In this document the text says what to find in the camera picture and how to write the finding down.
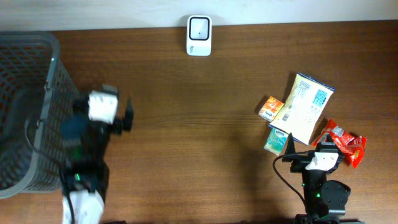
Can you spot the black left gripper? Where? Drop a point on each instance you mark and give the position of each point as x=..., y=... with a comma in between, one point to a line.
x=124, y=120

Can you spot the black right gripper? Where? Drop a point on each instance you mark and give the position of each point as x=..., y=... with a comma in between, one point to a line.
x=290, y=154

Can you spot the green tissue pack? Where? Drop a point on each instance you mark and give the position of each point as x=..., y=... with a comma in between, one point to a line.
x=276, y=141

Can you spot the cream snack bag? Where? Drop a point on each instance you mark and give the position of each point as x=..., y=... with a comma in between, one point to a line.
x=302, y=108

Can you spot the red snack packet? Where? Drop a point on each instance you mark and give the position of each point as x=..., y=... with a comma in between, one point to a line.
x=353, y=147

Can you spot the orange tissue pack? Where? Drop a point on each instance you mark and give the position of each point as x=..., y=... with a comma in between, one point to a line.
x=270, y=109

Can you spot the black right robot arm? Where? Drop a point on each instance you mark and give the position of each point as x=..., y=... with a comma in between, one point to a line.
x=324, y=200

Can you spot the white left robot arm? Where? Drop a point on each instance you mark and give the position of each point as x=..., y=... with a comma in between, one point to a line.
x=84, y=174

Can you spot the white barcode scanner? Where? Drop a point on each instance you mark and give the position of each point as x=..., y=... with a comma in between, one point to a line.
x=199, y=35

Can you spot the grey plastic mesh basket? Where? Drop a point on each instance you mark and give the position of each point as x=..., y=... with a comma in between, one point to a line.
x=36, y=98

